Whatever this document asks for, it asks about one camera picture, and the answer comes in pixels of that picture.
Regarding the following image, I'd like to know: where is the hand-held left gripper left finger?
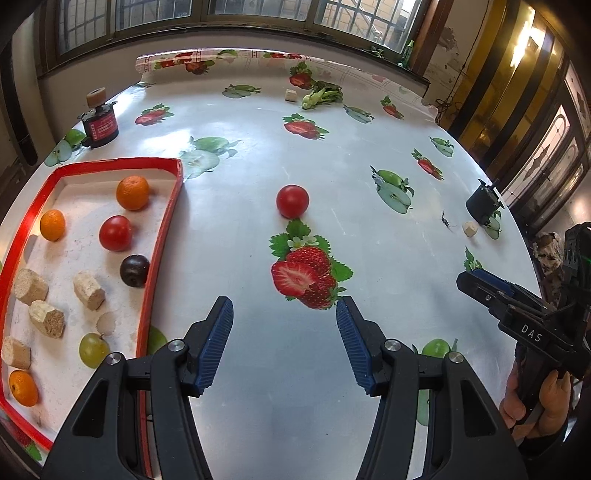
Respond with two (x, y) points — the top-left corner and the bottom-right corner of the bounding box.
(41, 296), (235, 480)

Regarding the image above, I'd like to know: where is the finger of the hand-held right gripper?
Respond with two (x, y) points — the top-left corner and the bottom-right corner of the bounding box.
(456, 271), (553, 320)
(472, 268), (557, 310)

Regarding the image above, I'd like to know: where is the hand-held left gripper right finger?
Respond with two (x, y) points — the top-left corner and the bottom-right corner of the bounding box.
(335, 296), (529, 480)

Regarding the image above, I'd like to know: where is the dark purple plum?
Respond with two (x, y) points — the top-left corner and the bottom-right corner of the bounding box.
(119, 254), (151, 289)

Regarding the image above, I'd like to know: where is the green grape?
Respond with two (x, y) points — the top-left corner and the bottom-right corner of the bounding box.
(79, 333), (112, 368)

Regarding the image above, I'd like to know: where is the red tomato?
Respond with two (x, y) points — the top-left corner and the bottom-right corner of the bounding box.
(276, 185), (310, 219)
(99, 215), (134, 252)

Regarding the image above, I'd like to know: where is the orange mandarin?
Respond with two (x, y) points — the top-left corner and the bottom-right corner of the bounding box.
(116, 175), (151, 212)

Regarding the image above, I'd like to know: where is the small orange kumquat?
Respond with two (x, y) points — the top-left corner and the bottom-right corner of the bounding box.
(40, 209), (66, 241)
(8, 369), (40, 408)

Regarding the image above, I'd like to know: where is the red-rimmed white tray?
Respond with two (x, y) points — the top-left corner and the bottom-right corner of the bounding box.
(0, 157), (184, 478)

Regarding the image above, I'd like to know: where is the person's right hand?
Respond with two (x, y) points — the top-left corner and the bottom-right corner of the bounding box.
(499, 360), (573, 439)

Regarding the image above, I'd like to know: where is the patterned cloth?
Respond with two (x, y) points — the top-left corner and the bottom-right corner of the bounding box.
(530, 231), (565, 296)

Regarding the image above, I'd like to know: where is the fruit-printed white tablecloth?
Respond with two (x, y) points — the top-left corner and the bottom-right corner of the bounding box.
(0, 46), (543, 480)

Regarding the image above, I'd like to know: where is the beige cork piece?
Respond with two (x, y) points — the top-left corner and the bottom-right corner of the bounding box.
(1, 336), (32, 370)
(28, 300), (66, 339)
(12, 268), (49, 305)
(74, 271), (106, 310)

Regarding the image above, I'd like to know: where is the wooden glass door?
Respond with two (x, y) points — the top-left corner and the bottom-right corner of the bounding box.
(455, 0), (591, 232)

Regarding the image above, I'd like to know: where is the black motor with cork wheel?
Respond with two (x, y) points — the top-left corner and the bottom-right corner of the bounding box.
(76, 88), (120, 148)

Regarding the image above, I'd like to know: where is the green vegetable scrap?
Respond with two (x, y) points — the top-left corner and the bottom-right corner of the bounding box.
(302, 82), (345, 110)

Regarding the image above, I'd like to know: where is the barred window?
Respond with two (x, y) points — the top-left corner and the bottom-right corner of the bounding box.
(37, 0), (432, 72)

